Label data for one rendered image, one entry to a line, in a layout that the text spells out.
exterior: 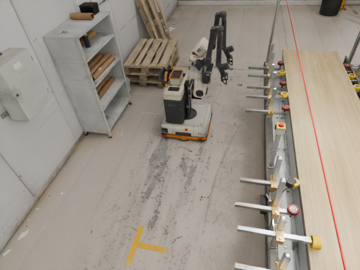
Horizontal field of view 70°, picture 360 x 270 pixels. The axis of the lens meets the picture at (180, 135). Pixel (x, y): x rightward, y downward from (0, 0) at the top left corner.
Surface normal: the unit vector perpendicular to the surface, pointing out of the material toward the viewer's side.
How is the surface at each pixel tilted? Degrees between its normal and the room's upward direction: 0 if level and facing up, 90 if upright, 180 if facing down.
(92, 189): 0
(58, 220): 0
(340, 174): 0
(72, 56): 90
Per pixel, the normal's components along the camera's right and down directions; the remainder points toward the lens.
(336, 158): -0.07, -0.73
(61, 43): -0.22, 0.67
